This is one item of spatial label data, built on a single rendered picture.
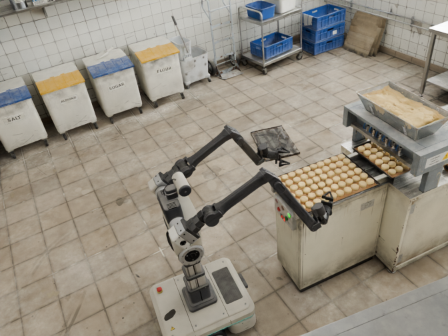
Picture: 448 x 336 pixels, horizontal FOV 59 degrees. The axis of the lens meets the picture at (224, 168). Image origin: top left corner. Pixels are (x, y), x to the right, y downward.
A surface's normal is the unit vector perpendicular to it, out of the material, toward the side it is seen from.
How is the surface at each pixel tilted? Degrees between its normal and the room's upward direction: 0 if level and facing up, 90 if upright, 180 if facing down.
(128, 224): 0
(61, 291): 0
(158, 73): 92
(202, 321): 0
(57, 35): 90
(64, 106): 91
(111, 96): 92
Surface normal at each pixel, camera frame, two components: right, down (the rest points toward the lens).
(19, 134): 0.52, 0.51
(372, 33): -0.84, 0.07
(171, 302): -0.11, -0.78
